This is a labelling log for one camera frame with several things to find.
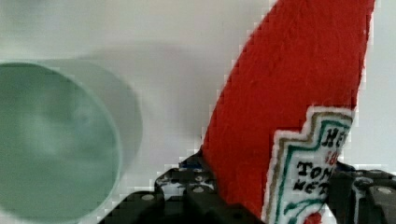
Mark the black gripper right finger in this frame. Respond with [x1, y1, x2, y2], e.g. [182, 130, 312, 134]
[326, 161, 396, 224]

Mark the red plush ketchup bottle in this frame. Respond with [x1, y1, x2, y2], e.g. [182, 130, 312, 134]
[203, 0, 375, 224]

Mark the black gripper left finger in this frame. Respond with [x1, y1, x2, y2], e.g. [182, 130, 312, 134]
[154, 150, 224, 205]

